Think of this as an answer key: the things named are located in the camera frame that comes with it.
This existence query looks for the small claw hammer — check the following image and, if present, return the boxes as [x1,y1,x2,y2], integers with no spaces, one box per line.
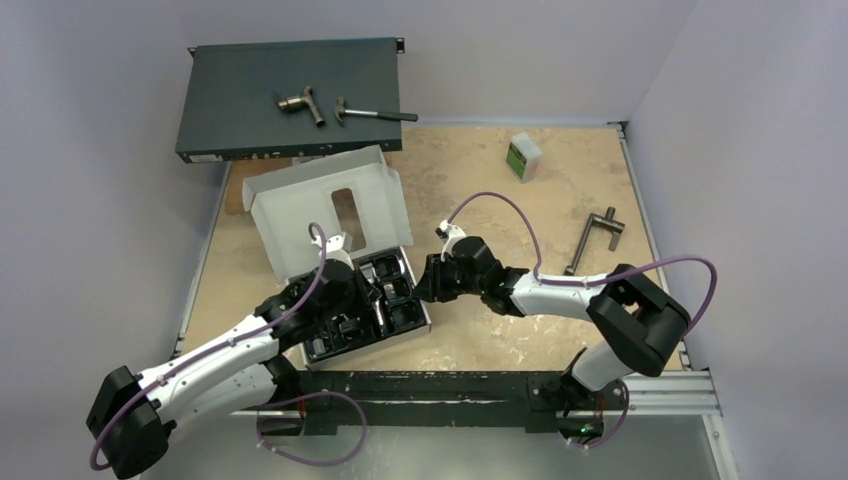
[334,96,419,126]

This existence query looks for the metal clamp tool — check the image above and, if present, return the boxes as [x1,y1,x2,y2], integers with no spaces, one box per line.
[564,206,626,278]

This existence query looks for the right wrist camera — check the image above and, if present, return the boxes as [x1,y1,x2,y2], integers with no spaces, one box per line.
[435,220,467,252]

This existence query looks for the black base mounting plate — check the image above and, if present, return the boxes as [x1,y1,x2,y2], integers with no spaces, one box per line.
[259,371,629,439]

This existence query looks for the white foam block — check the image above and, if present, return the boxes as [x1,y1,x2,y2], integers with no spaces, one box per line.
[505,132,543,183]

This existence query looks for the black plastic insert tray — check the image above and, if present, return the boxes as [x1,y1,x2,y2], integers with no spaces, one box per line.
[300,246,431,370]

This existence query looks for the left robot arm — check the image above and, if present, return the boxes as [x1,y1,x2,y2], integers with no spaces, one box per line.
[85,260,379,479]

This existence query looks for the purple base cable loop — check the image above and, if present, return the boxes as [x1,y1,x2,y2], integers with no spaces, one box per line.
[256,390,369,466]

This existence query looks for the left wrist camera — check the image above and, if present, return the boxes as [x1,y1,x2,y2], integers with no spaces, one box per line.
[324,232,353,267]

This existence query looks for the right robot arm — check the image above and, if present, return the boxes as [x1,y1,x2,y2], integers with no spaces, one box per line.
[413,236,692,407]

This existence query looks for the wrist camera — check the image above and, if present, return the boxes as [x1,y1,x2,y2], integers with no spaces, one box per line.
[435,220,467,252]
[324,232,353,267]

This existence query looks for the white hair clipper kit box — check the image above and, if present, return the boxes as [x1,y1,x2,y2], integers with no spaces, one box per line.
[242,146,432,370]

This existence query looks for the wooden board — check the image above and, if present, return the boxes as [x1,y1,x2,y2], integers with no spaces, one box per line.
[224,147,389,218]

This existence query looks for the dark rack-mount equipment case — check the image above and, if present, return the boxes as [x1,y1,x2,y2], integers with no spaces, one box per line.
[175,37,405,164]

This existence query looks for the metal pipe tee fitting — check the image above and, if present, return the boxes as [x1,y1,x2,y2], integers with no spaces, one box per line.
[273,85,325,128]

